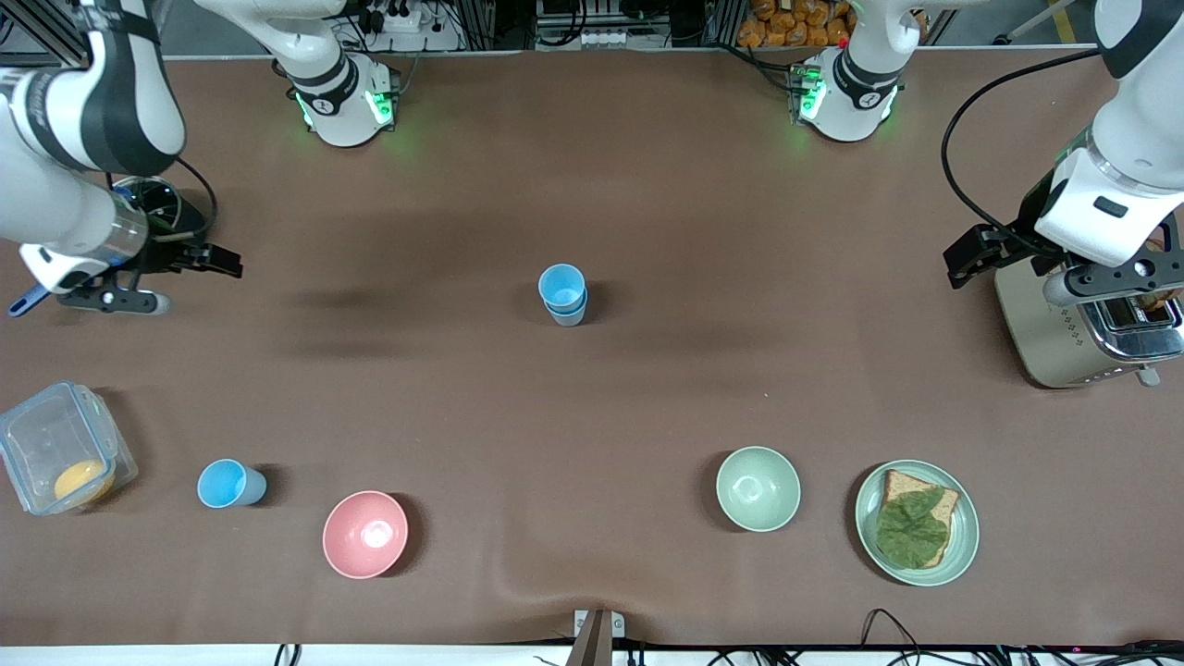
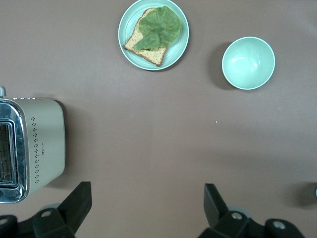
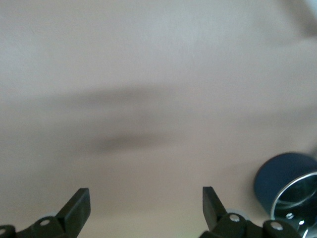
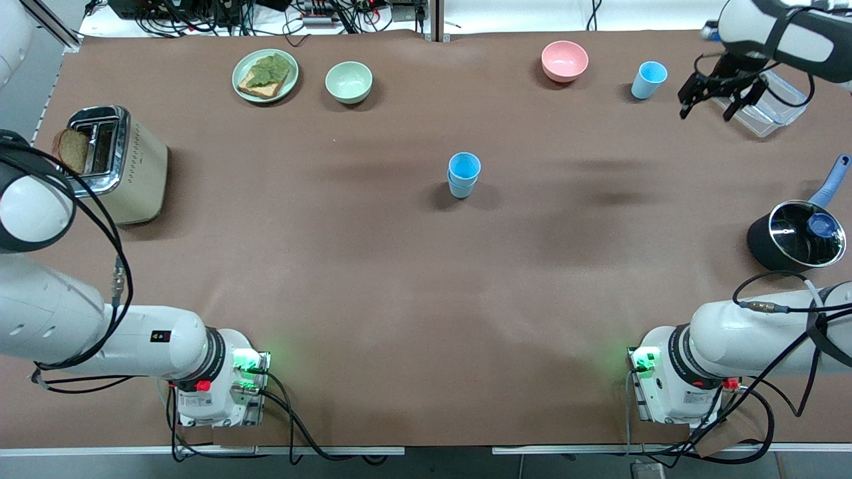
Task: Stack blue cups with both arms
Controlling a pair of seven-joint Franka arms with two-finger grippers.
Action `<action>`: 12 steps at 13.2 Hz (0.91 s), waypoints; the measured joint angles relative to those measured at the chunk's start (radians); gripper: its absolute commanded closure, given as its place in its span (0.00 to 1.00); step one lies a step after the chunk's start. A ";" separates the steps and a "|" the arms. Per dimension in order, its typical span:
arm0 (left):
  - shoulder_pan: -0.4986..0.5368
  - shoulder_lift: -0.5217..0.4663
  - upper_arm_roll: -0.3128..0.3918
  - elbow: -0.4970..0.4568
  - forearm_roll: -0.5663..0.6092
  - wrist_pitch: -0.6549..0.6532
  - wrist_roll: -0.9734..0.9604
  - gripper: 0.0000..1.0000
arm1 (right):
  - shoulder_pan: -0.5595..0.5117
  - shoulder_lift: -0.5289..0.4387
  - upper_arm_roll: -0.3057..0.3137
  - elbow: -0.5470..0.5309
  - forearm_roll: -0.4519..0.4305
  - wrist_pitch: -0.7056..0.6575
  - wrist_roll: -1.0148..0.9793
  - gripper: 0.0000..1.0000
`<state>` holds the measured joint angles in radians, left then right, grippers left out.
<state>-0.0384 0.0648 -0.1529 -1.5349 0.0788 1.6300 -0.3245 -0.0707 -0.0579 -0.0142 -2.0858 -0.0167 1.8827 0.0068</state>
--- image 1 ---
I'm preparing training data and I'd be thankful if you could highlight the glass lid with blue knob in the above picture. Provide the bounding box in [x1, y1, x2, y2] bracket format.
[113, 176, 182, 234]

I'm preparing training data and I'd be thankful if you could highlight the silver toaster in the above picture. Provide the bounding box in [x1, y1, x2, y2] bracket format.
[994, 254, 1184, 389]

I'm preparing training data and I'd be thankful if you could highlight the clear plastic food container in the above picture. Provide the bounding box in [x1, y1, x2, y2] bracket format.
[0, 381, 140, 516]

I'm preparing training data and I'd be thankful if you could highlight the orange food piece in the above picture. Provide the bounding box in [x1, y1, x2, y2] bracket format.
[54, 460, 115, 506]

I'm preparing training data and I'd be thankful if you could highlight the brown bread slice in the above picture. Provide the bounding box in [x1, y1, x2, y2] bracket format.
[879, 469, 961, 569]

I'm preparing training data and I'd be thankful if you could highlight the green plate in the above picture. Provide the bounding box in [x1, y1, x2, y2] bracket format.
[855, 460, 981, 587]

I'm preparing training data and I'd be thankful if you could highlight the green lettuce leaf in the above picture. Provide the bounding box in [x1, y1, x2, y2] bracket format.
[875, 488, 952, 569]

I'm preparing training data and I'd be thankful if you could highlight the bag of orange buns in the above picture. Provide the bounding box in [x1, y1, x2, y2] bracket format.
[737, 0, 857, 49]

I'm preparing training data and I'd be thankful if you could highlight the pink bowl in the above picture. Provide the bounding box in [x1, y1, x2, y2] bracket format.
[322, 490, 409, 580]

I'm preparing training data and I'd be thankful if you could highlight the power strip with black plugs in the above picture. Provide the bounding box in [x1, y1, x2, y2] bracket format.
[356, 0, 425, 34]

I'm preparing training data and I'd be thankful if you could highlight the green bowl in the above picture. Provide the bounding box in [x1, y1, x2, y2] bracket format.
[715, 446, 802, 533]

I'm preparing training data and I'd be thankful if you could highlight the brown table cover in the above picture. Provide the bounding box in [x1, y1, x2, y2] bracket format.
[0, 46, 1184, 648]

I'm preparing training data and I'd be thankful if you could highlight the black pot with blue handle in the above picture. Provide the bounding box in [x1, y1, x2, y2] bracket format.
[7, 174, 209, 318]

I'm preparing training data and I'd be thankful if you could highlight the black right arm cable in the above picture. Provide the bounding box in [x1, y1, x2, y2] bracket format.
[174, 157, 219, 240]

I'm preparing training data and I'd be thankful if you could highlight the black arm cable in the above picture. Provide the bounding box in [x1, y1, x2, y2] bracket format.
[942, 48, 1104, 234]
[174, 157, 219, 240]

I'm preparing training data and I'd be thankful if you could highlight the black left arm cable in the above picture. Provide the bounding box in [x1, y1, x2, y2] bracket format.
[942, 48, 1104, 234]

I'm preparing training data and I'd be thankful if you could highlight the black looped floor cable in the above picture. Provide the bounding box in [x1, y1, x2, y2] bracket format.
[860, 608, 931, 666]

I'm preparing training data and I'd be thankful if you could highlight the metal table clamp bracket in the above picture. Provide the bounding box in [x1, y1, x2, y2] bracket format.
[566, 609, 626, 666]

